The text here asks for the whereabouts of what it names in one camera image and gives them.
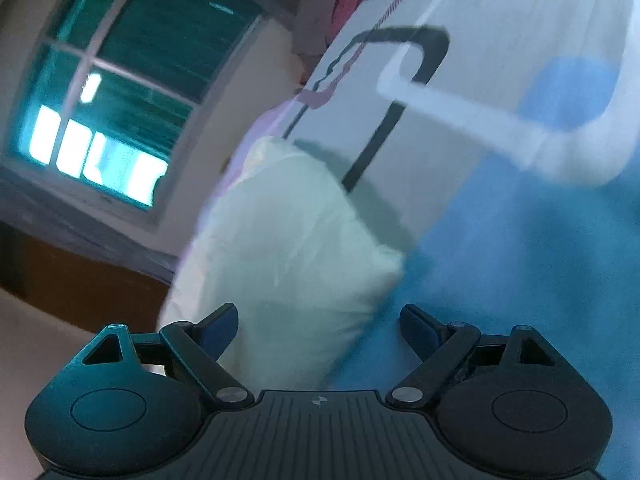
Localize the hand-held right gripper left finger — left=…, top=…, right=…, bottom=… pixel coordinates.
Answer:
left=64, top=303, right=256, bottom=407

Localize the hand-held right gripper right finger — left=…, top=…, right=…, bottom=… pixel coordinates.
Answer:
left=385, top=304, right=567, bottom=409

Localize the white puffer jacket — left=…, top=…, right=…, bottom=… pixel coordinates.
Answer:
left=159, top=136, right=407, bottom=392

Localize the pile of folded clothes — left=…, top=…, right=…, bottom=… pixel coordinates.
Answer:
left=292, top=0, right=392, bottom=87

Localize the patterned bed sheet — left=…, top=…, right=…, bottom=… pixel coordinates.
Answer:
left=159, top=0, right=640, bottom=480

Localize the brown wooden door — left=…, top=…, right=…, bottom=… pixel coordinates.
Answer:
left=0, top=225, right=172, bottom=335

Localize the sliding window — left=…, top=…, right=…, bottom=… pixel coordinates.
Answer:
left=0, top=0, right=267, bottom=227

